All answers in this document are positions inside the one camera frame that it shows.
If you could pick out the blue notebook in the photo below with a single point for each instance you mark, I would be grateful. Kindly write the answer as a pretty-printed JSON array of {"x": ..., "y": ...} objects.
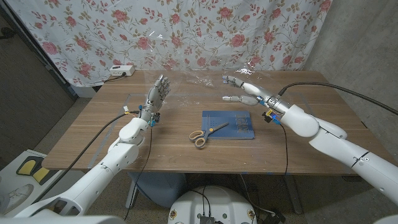
[{"x": 239, "y": 124}]

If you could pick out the white pedal board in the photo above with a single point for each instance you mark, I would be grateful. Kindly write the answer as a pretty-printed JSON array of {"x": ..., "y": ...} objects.
[{"x": 12, "y": 183}]

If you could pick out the black floor plug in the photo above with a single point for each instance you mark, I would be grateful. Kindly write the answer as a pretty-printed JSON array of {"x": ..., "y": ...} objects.
[{"x": 275, "y": 217}]

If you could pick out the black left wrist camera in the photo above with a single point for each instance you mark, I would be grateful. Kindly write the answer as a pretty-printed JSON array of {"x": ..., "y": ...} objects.
[{"x": 156, "y": 118}]

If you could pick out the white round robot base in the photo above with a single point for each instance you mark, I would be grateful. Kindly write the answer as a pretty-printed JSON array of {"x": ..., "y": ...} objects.
[{"x": 214, "y": 202}]

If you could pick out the dark perforated partition panel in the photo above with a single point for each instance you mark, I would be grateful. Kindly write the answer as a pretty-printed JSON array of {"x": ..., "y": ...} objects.
[{"x": 28, "y": 93}]

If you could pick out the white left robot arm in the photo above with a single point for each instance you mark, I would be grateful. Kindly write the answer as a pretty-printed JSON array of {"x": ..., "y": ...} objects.
[{"x": 124, "y": 152}]

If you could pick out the white power strip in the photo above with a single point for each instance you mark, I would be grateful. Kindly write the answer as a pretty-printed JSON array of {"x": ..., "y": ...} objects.
[{"x": 122, "y": 70}]

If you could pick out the blue grey stool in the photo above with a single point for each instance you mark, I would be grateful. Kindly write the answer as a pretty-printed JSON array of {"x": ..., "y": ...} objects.
[{"x": 158, "y": 189}]

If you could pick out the grey table leg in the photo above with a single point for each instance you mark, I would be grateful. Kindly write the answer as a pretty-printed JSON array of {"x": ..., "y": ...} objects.
[{"x": 293, "y": 196}]

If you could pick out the white robot torso edge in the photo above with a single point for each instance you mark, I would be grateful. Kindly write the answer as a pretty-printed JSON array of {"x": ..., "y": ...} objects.
[{"x": 62, "y": 221}]

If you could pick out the clear cling film sheet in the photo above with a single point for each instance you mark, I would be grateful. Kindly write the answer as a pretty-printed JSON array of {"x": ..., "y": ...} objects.
[{"x": 205, "y": 81}]

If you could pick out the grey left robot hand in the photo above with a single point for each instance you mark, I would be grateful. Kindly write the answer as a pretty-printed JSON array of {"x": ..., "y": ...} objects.
[{"x": 157, "y": 95}]

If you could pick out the floral rose curtain backdrop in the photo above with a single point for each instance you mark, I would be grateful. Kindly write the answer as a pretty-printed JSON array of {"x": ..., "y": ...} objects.
[{"x": 186, "y": 31}]

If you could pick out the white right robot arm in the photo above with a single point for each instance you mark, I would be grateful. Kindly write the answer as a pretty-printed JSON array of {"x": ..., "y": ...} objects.
[{"x": 335, "y": 146}]

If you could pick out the yellow black foot pedal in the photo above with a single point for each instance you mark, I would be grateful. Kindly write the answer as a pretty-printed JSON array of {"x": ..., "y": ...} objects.
[{"x": 29, "y": 165}]

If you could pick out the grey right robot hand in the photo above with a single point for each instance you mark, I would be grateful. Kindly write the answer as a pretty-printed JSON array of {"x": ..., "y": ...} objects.
[{"x": 258, "y": 91}]

